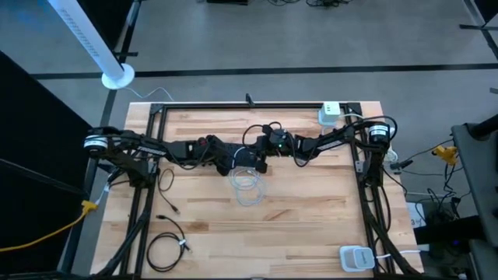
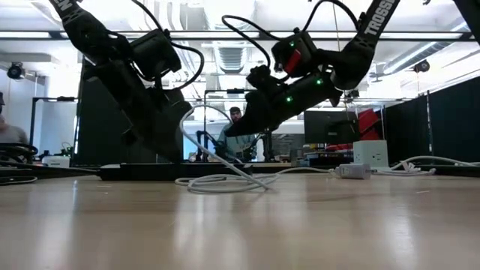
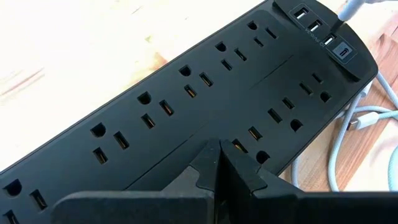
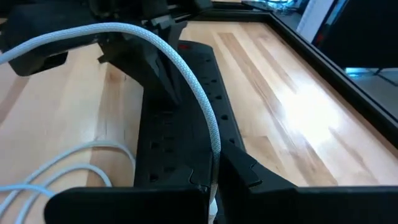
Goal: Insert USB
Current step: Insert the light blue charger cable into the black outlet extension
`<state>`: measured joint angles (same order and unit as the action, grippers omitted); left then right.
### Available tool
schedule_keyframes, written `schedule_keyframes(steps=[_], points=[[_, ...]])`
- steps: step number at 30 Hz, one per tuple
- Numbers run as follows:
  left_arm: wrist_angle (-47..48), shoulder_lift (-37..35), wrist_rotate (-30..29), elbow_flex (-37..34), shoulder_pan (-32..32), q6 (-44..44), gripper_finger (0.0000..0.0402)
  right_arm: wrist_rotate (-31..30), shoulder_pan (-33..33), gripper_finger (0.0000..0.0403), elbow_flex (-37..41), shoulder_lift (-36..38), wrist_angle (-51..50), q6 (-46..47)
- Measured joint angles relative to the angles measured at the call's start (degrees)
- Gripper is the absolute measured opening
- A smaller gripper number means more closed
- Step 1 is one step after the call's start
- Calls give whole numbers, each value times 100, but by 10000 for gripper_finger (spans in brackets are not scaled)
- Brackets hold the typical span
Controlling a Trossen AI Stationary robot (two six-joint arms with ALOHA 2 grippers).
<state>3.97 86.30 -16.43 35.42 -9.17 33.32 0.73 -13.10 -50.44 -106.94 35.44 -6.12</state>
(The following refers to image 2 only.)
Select black power strip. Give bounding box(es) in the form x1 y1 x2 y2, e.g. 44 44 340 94
97 162 253 182

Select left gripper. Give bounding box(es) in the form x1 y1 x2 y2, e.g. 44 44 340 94
82 55 194 163

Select pale cube outlet cord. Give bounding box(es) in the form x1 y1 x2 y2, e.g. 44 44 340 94
389 154 480 169

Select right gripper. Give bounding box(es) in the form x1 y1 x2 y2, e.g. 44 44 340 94
223 65 343 138

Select person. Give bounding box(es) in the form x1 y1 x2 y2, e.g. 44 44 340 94
216 106 260 163
0 91 30 146

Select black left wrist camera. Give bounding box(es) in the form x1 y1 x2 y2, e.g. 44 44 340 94
129 28 183 82

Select black computer monitor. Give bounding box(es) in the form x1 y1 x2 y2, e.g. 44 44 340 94
303 110 360 146

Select black cable bundle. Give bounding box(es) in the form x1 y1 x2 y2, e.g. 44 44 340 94
0 142 39 187

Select distant black station frame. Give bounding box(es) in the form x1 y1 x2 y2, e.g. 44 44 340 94
203 88 269 163

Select red storage bins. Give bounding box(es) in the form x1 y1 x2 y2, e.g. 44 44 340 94
357 107 380 142

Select pale cube power outlet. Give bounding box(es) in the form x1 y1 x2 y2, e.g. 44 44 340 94
351 139 391 174

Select long white USB cable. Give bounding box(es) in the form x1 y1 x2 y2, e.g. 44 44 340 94
174 104 338 195

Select small white box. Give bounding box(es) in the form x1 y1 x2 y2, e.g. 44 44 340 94
40 154 71 168

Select pale USB wall charger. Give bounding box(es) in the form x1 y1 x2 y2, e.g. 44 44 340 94
334 163 372 180

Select black overhead rig bar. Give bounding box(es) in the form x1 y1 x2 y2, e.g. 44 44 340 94
0 30 480 41

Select silver ribbed ventilation duct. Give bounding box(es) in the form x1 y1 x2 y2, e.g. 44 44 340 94
216 44 249 75

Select black partition panel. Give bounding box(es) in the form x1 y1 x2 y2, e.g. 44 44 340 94
382 74 480 166
74 59 185 166

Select short pale USB cable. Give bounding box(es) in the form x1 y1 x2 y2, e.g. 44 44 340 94
372 160 438 178

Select black left wrist camera cable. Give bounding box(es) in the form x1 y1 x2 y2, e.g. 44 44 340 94
130 0 206 92

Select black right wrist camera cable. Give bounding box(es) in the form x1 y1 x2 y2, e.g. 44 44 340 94
220 0 361 68

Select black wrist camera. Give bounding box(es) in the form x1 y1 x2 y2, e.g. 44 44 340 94
129 28 183 82
271 29 320 79

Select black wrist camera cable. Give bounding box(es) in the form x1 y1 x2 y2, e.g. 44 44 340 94
130 0 206 92
220 0 361 68

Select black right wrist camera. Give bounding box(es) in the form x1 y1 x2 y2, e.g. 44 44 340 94
271 29 320 79

